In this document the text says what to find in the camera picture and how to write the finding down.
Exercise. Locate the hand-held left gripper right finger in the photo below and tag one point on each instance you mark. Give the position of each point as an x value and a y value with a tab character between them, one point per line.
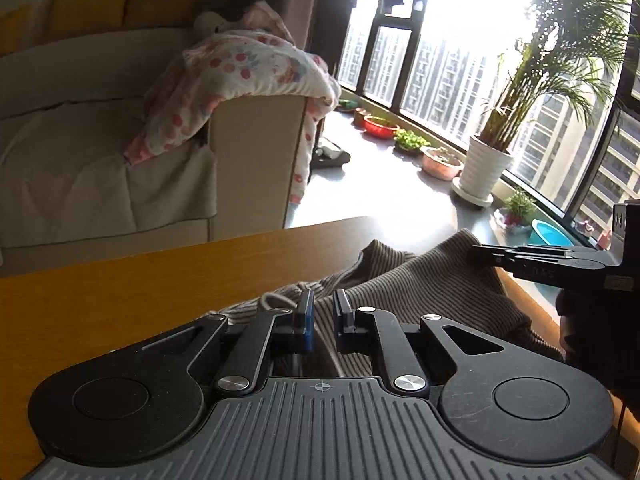
341	322

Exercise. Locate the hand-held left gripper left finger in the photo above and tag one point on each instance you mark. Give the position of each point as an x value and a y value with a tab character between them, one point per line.
306	322

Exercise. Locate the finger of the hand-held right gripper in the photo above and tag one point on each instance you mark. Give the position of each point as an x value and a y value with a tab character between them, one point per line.
505	249
545	274

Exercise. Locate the brown striped sweater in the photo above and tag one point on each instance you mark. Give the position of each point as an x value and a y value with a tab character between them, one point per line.
425	280

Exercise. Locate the person's right hand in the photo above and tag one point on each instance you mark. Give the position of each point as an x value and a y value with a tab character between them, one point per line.
600	345

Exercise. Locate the blue plastic basin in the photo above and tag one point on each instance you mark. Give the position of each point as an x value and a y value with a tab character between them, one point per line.
550	234

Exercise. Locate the small potted plant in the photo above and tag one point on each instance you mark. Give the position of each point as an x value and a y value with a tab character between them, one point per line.
517	207

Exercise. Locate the palm plant in white pot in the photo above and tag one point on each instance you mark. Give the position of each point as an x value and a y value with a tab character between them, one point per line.
485	165

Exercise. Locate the pink plant pot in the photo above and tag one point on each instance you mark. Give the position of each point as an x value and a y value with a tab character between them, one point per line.
440	164

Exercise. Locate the dark floor slipper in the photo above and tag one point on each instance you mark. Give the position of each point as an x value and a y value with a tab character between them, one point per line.
330	156

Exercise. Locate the red plant basin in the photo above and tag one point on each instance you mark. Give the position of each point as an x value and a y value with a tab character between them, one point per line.
380	127

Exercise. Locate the brown plant pot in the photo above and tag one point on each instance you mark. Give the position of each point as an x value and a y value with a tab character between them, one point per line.
360	116

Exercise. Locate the green plant pot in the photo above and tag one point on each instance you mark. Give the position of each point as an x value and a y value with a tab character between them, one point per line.
346	106

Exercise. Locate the floral printed blanket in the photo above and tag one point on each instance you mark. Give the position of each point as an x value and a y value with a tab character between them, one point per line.
240	70

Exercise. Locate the beige sofa cover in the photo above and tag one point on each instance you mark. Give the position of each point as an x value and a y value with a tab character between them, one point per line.
75	175

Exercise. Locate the beige plush toy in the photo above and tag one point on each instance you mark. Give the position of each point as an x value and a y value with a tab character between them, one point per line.
210	21

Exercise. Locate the beige sofa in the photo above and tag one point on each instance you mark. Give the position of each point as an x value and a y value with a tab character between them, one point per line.
75	85

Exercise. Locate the yellow cushion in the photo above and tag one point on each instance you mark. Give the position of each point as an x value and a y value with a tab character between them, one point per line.
160	2
87	10
12	30

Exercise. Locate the black window frame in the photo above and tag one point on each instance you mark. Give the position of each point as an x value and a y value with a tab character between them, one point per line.
407	35

